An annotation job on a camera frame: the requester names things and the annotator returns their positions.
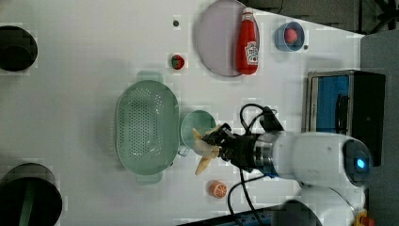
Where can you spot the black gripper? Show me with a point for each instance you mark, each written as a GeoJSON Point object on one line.
{"type": "Point", "coordinates": [238, 150]}

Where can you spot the green perforated colander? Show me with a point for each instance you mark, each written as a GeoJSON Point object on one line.
{"type": "Point", "coordinates": [147, 124]}

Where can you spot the black round base with strap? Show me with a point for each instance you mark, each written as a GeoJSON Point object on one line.
{"type": "Point", "coordinates": [29, 197]}

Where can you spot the black toaster oven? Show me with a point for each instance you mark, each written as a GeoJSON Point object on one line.
{"type": "Point", "coordinates": [349, 103]}

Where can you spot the grey round plate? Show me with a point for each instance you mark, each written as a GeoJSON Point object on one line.
{"type": "Point", "coordinates": [217, 35]}

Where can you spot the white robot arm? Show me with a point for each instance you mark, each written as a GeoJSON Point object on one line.
{"type": "Point", "coordinates": [333, 170]}

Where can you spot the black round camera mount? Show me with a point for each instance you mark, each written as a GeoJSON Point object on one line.
{"type": "Point", "coordinates": [18, 49]}

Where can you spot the red plush ketchup bottle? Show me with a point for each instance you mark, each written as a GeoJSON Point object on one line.
{"type": "Point", "coordinates": [247, 47]}

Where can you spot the blue bowl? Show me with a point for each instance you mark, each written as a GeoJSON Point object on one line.
{"type": "Point", "coordinates": [286, 47]}

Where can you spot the orange slice toy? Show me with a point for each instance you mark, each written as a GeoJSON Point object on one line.
{"type": "Point", "coordinates": [218, 190]}

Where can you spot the red strawberry toy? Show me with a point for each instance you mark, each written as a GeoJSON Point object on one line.
{"type": "Point", "coordinates": [290, 35]}

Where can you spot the yellow plush peeled banana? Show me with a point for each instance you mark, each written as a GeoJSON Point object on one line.
{"type": "Point", "coordinates": [206, 151]}

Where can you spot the small red tomato toy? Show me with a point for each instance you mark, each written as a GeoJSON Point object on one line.
{"type": "Point", "coordinates": [177, 62]}

